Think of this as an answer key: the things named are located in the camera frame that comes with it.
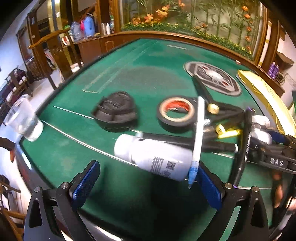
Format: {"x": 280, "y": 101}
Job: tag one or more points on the yellow plastic object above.
{"x": 231, "y": 134}

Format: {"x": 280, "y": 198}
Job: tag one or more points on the black scissors with gold pivot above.
{"x": 203, "y": 90}

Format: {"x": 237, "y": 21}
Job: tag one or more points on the small white bottle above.
{"x": 262, "y": 137}

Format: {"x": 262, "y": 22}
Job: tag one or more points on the wooden armchair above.
{"x": 56, "y": 49}

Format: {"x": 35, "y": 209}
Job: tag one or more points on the thick black marker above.
{"x": 245, "y": 139}

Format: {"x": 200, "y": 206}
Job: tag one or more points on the clear plastic cup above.
{"x": 23, "y": 120}

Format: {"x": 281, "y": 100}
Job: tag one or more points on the yellow box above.
{"x": 261, "y": 92}

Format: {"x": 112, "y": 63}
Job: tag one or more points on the black tape roll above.
{"x": 175, "y": 121}

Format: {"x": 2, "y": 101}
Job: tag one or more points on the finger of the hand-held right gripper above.
{"x": 278, "y": 137}

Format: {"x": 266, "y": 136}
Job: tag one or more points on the clear water jug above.
{"x": 75, "y": 30}

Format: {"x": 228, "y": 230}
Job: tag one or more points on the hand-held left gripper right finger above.
{"x": 209, "y": 190}

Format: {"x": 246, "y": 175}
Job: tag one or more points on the purple bottles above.
{"x": 274, "y": 69}

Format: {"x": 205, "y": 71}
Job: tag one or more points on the black lens cap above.
{"x": 115, "y": 111}

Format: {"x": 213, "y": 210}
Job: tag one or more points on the black marker with beige ends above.
{"x": 215, "y": 146}

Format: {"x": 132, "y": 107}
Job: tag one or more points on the blue thermos jug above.
{"x": 89, "y": 25}

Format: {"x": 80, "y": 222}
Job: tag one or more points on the artificial flower display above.
{"x": 161, "y": 14}

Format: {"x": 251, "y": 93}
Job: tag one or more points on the white labelled bottle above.
{"x": 148, "y": 153}

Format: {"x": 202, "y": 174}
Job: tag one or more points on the table centre control panel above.
{"x": 215, "y": 76}

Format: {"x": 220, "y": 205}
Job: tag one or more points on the white pen with blue cap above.
{"x": 198, "y": 129}

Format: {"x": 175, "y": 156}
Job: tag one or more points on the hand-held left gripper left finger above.
{"x": 85, "y": 183}

